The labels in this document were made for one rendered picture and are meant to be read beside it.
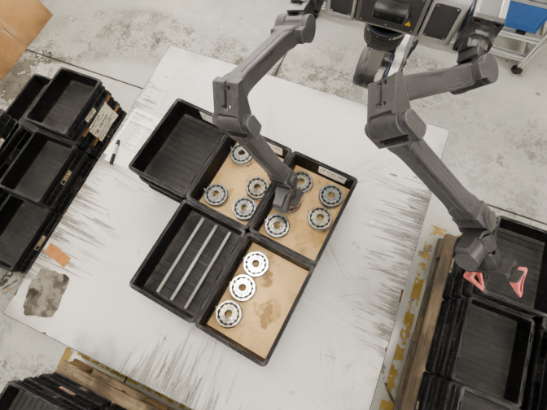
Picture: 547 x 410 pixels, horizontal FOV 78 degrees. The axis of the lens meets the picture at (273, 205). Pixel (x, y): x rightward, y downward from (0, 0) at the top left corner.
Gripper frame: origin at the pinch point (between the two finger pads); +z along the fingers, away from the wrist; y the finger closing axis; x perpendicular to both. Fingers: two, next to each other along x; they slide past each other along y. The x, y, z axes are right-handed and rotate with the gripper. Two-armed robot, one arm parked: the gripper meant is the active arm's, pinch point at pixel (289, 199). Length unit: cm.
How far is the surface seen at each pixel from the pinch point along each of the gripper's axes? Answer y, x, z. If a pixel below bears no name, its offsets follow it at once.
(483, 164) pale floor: 95, 111, 89
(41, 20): -282, 69, 95
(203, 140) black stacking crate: -50, 9, 7
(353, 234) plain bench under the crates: 31.2, 3.7, 16.9
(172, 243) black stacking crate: -35, -39, 4
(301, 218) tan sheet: 7.9, -3.6, 4.3
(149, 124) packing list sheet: -87, 8, 20
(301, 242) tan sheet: 12.7, -13.0, 3.8
